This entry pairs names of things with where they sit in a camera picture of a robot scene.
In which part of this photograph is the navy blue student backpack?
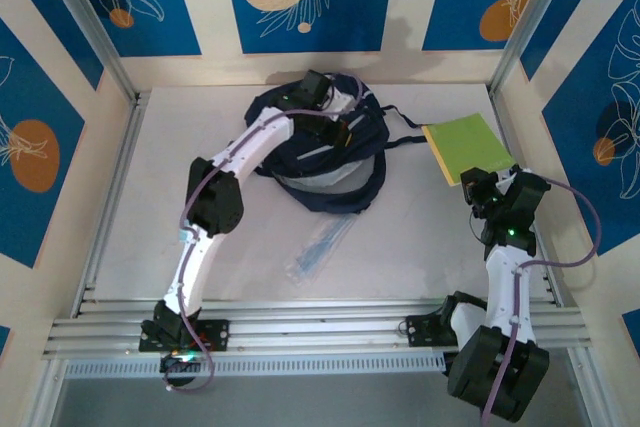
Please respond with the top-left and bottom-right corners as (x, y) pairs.
(243, 71), (432, 217)

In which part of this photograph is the green notebook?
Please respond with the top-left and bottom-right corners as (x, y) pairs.
(421, 113), (516, 189)

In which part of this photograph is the clear bag of blue pens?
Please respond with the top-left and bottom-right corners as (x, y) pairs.
(286, 216), (357, 289)

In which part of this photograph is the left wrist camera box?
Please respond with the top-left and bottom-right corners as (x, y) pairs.
(323, 87), (358, 115)

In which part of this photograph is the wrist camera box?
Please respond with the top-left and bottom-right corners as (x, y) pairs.
(323, 87), (358, 115)
(493, 168), (522, 194)

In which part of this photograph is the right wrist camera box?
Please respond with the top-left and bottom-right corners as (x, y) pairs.
(493, 168), (522, 194)

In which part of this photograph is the aluminium side rail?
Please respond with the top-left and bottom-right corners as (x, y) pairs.
(71, 90), (150, 319)
(487, 89), (567, 309)

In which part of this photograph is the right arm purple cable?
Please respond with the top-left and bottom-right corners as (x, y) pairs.
(478, 181), (603, 427)

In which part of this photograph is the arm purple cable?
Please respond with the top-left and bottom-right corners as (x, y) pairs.
(163, 74), (374, 394)
(478, 181), (603, 427)

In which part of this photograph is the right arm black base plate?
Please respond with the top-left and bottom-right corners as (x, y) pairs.
(405, 313), (464, 349)

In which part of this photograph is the aluminium frame post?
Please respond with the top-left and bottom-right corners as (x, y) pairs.
(35, 0), (141, 104)
(24, 359), (70, 427)
(566, 348), (620, 427)
(488, 0), (587, 98)

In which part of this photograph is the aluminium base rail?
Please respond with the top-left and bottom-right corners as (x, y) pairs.
(42, 298), (595, 361)

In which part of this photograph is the grey slotted cable duct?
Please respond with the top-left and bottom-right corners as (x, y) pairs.
(63, 350), (447, 380)

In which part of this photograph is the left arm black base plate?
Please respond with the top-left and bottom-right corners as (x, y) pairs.
(138, 319), (231, 354)

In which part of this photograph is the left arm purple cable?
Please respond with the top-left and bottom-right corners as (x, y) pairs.
(163, 74), (374, 394)

